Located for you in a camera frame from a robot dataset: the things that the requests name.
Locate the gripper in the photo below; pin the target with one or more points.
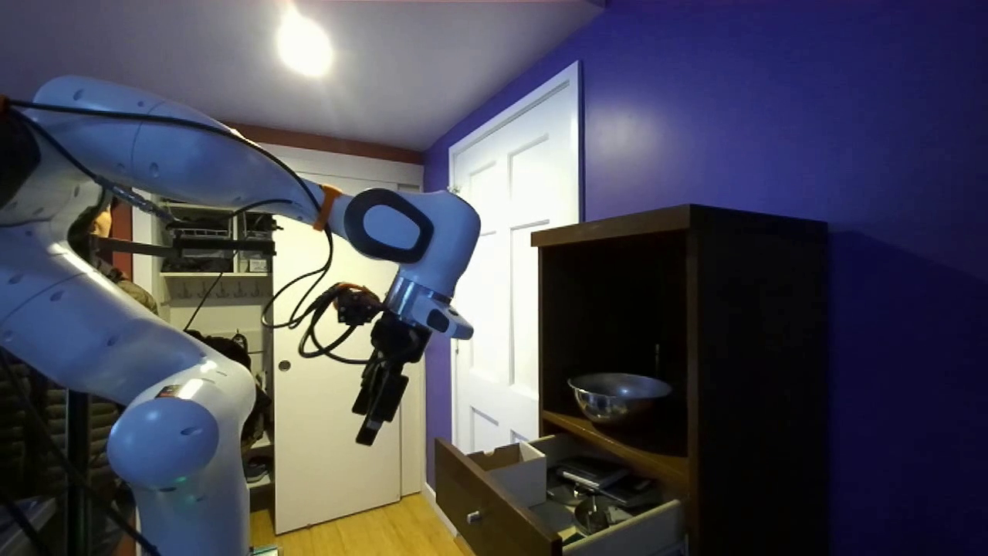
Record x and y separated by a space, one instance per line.
395 340

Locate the round metal lid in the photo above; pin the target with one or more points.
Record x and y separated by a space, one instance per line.
592 515

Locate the row of coat hooks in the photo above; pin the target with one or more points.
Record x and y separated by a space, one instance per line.
220 292

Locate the metal bowl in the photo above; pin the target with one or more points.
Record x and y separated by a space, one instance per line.
617 395

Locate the person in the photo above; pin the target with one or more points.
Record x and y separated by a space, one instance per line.
133 294

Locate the dark hanging bag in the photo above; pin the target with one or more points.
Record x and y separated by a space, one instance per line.
231 351

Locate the white closet door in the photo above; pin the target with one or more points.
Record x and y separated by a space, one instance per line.
332 448

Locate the white cardboard box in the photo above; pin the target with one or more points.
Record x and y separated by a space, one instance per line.
519 471

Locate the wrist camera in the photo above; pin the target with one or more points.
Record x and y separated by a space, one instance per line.
356 306

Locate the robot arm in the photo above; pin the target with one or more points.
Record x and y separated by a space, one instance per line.
162 162

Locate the closet shelf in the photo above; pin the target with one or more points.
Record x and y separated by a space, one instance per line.
202 266

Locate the drawer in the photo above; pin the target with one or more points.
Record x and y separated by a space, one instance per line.
494 510

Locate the dark wooden cabinet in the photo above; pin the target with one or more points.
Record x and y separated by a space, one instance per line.
756 371

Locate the white panel door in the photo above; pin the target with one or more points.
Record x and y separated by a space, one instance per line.
532 232

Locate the ceiling light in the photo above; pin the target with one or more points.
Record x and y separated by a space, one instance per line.
304 45

